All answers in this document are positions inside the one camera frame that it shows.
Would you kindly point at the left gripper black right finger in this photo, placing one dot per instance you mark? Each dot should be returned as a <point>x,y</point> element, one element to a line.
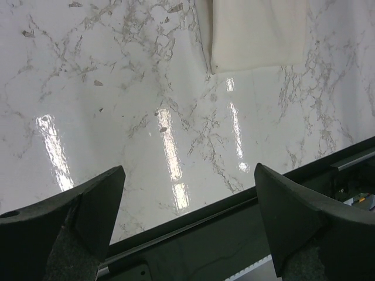
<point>312,236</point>

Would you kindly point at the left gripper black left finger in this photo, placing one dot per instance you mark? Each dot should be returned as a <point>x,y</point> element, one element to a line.
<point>64,237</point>

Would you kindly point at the cream white t shirt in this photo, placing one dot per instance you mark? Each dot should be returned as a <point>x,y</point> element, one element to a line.
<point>244,35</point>

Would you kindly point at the white slotted cable duct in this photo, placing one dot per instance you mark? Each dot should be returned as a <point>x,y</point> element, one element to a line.
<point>249,268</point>

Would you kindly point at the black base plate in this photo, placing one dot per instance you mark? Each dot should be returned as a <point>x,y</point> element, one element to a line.
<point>221,239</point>

